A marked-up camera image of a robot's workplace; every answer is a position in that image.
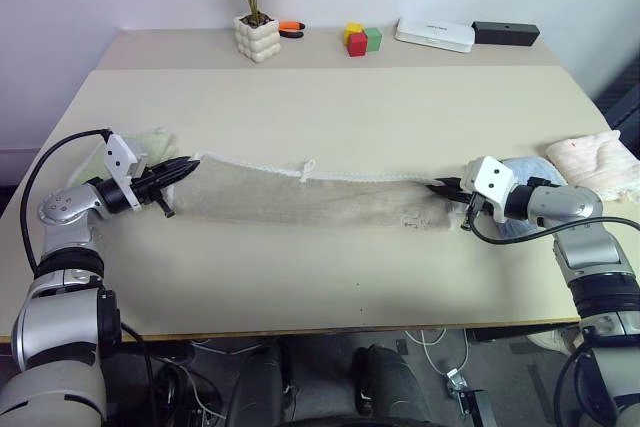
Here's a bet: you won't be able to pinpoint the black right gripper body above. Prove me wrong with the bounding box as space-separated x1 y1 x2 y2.
458 184 485 234

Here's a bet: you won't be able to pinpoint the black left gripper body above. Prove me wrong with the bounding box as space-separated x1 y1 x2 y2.
130 165 176 220

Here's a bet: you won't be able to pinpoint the beige towel with white trim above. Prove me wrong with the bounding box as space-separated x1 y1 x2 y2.
169 148 467 234

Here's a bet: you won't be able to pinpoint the light green folded towel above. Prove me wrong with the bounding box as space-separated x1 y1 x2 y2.
68 128 182 184

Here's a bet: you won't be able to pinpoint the light blue folded towel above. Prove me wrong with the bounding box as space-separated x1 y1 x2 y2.
497 156 570 239

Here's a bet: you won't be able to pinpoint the pink folded towel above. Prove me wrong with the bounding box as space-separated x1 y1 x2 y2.
544 129 640 204

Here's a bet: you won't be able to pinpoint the white bubble plant pot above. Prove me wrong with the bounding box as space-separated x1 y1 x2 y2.
233 13 283 66

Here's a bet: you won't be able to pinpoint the flat white box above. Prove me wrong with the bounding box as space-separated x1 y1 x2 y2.
394 16 477 55

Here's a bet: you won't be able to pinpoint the white shoe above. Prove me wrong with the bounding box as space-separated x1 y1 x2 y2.
525 327 584 357

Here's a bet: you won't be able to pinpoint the long black box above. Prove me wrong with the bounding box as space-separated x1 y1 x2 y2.
471 20 541 48

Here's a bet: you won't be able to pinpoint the green wooden block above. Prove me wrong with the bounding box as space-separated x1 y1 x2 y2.
363 26 384 53

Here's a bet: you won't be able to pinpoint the red wooden block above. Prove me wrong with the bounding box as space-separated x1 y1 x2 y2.
347 32 370 58

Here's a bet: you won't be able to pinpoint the orange and black pliers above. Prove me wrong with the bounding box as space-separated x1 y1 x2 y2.
277 20 308 40

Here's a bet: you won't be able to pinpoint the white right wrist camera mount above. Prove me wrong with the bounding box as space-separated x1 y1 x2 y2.
459 155 516 224

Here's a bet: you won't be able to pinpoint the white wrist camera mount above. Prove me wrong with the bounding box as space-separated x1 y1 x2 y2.
459 155 516 224
103 132 150 211

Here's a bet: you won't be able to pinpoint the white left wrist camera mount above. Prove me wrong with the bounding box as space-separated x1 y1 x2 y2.
103 132 150 211

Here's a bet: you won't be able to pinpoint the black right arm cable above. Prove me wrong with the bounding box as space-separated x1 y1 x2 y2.
468 206 640 246

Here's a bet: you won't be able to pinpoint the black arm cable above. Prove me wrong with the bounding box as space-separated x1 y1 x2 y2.
468 206 640 246
19 127 114 279

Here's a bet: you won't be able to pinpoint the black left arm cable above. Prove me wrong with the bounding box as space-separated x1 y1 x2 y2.
19 127 114 279

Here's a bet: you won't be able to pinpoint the thin white floor cable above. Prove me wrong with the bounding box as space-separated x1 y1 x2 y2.
402 328 472 376

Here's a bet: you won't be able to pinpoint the metal bracket with black foot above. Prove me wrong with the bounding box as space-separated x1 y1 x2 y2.
443 367 499 427

